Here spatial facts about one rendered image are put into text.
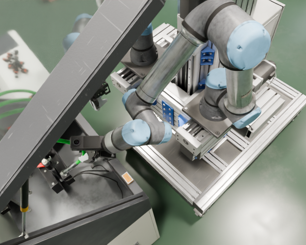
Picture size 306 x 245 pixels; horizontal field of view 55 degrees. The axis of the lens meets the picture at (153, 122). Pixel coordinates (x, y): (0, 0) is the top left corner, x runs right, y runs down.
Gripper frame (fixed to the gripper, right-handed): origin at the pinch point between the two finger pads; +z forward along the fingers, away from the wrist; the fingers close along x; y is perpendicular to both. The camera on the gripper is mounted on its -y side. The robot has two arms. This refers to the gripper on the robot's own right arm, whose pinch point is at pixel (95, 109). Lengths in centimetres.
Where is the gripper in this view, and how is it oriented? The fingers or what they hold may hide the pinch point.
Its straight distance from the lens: 121.2
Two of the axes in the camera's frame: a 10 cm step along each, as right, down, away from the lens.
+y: 7.8, -5.6, 2.8
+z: 0.7, 5.3, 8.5
